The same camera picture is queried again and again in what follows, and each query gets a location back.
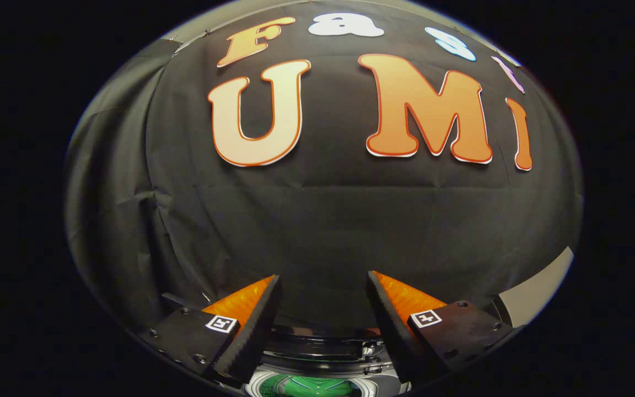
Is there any black backdrop cloth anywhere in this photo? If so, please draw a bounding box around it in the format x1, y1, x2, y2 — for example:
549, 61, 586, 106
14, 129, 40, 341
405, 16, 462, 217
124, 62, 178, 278
64, 0, 584, 337

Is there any grey washing machine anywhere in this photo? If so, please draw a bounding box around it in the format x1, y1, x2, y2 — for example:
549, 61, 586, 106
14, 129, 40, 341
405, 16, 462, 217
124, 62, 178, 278
243, 323, 413, 397

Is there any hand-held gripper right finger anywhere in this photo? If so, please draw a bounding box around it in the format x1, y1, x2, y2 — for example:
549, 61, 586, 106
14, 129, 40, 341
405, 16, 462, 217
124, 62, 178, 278
367, 270, 515, 385

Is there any green polo shirt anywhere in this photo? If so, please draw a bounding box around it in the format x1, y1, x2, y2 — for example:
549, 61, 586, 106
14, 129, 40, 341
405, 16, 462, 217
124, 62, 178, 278
267, 375, 363, 397

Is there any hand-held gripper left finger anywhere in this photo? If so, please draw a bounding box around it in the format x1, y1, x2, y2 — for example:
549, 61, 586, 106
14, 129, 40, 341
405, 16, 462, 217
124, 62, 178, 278
138, 274, 283, 385

